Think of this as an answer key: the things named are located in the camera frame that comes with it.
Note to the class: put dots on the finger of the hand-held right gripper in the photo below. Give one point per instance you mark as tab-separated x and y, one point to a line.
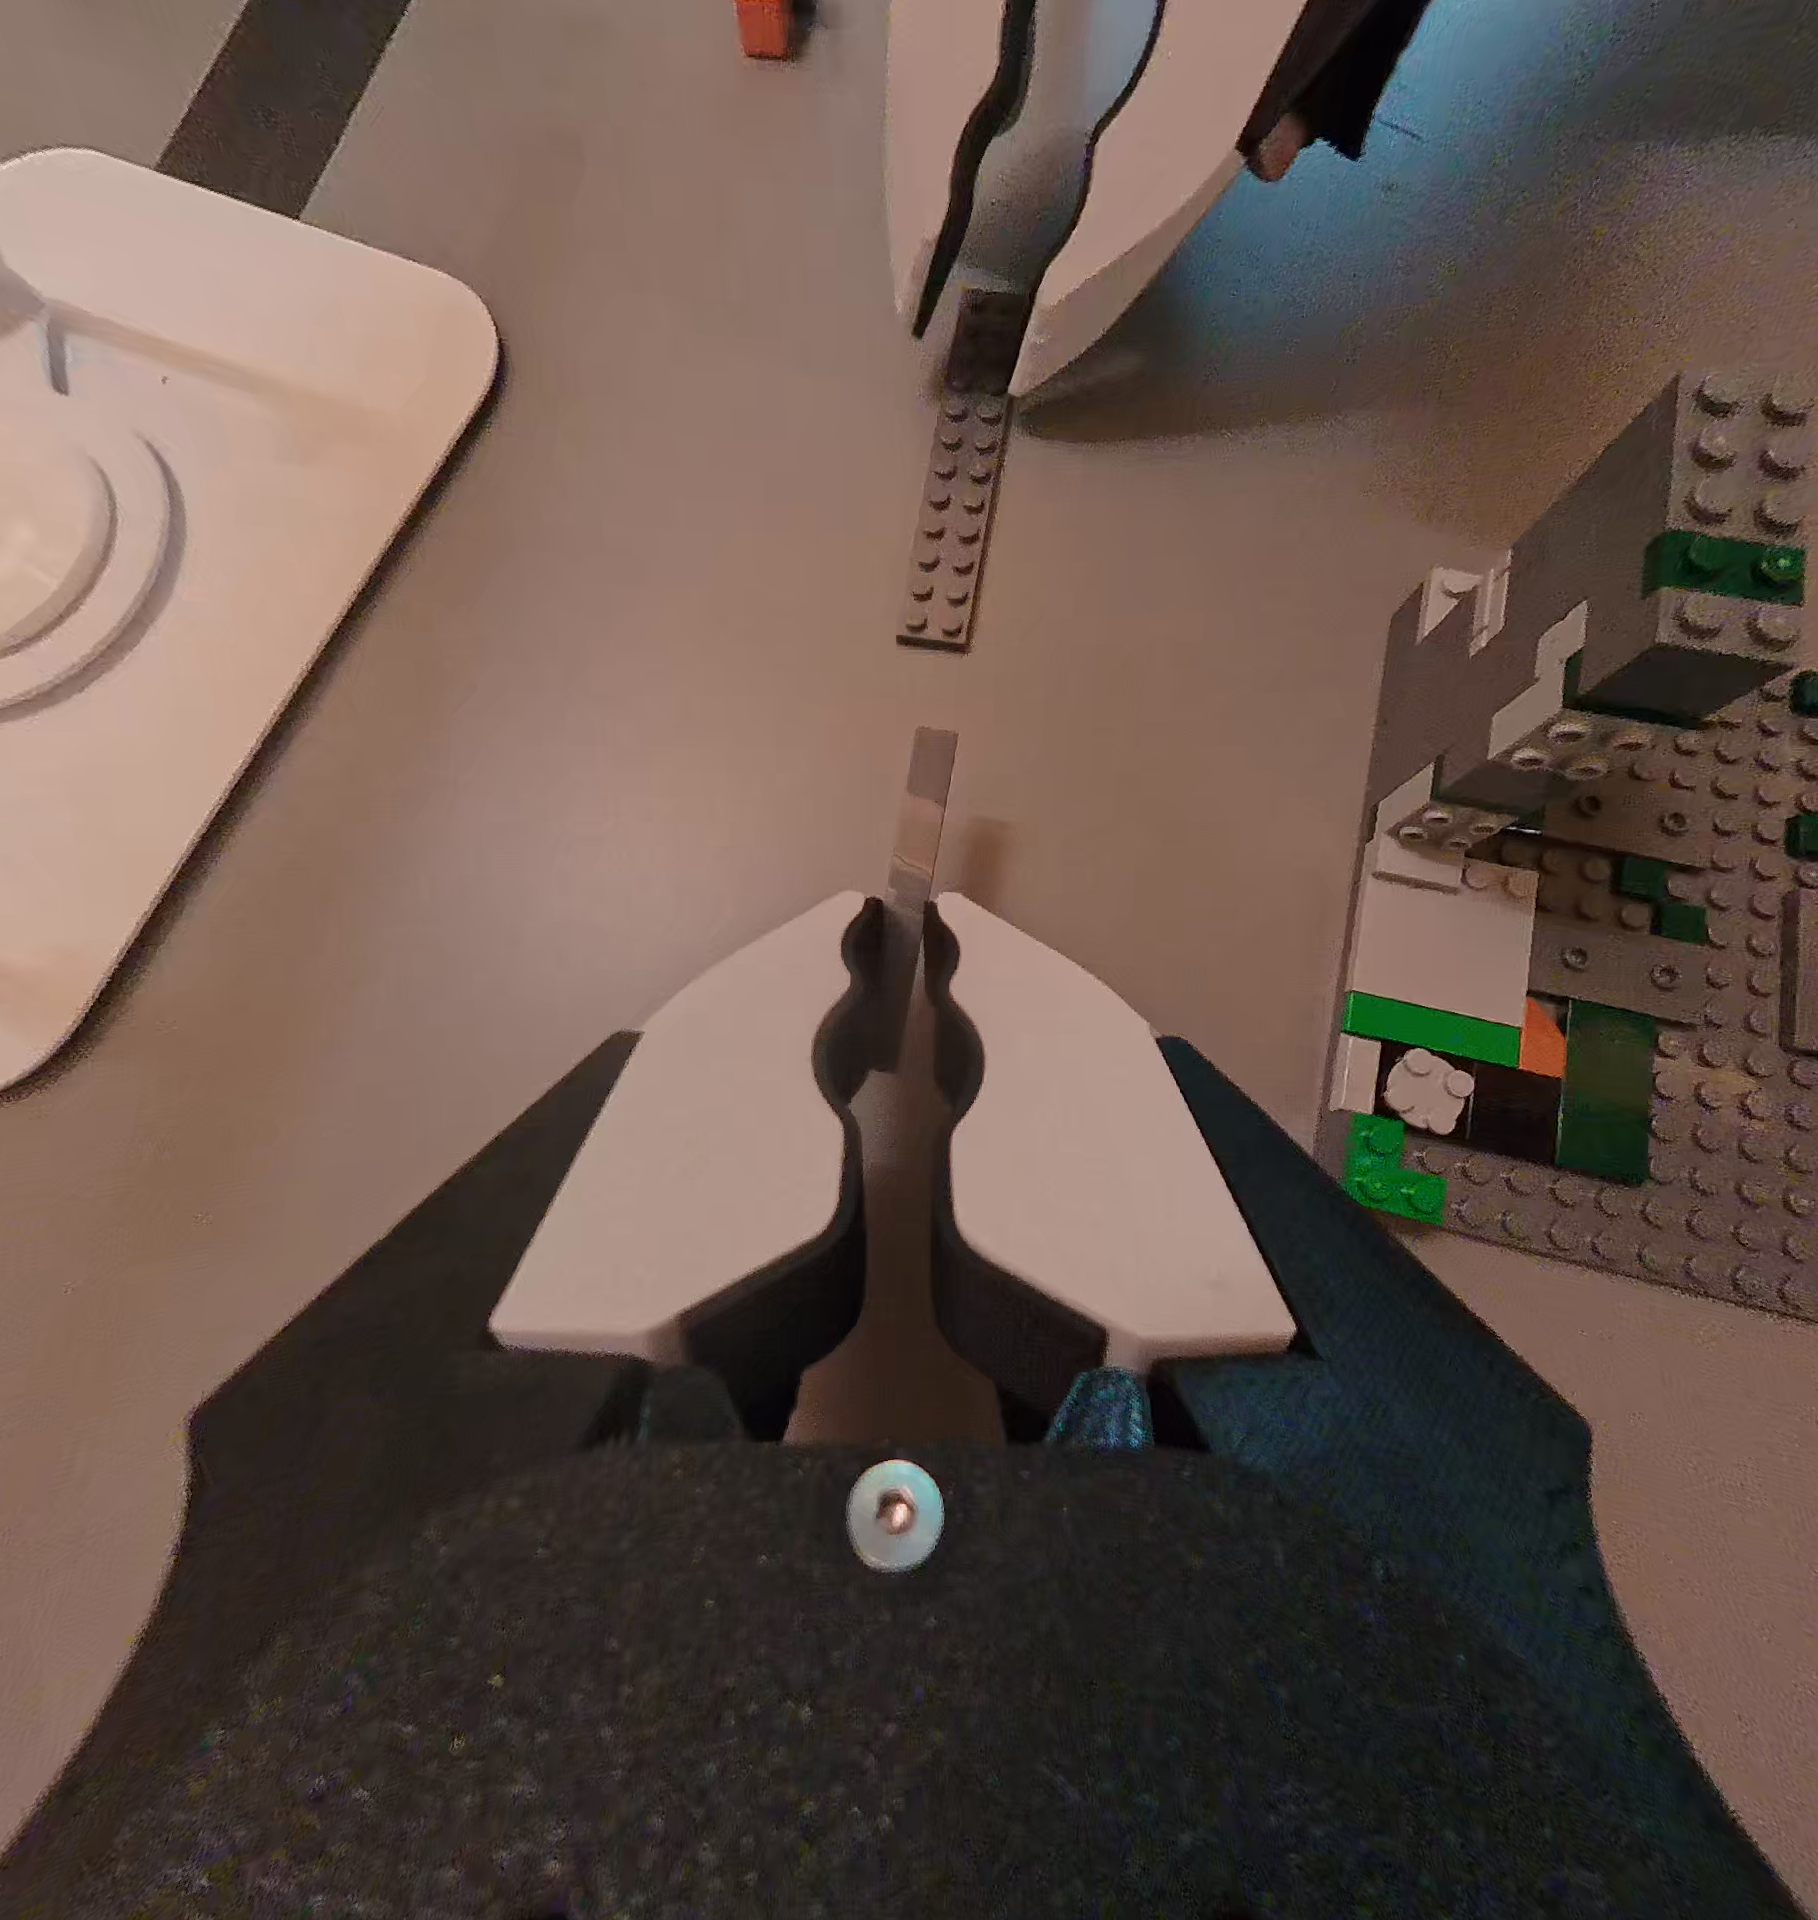
1178	165
932	121

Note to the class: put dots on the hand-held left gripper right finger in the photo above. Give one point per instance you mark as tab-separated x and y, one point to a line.
1113	1185

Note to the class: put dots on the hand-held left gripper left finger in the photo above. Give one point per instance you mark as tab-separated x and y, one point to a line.
699	1171

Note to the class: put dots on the long dark grey brick plate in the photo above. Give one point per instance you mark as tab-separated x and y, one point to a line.
954	510

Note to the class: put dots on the small light grey tile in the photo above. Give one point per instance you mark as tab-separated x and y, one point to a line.
925	810

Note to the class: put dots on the grey desk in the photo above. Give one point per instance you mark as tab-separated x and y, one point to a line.
624	721

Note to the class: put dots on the black desk slot cover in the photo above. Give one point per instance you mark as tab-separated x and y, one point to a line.
286	105

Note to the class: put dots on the person's right hand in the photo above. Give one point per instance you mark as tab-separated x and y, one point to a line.
1344	69

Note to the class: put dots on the orange brick figure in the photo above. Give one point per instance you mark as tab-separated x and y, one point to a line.
770	27

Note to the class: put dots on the grey brick baseplate build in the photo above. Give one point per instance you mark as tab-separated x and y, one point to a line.
1645	930

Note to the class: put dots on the white lamp base stand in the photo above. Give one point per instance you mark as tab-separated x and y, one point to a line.
219	600

